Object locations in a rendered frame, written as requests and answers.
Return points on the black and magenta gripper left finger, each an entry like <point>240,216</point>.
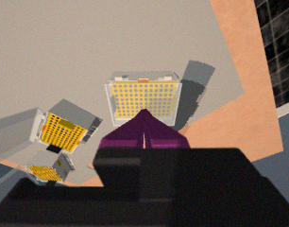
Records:
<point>130,134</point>

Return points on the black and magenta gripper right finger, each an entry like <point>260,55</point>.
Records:
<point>159,135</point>

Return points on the grey bench mat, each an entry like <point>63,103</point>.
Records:
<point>67,49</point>

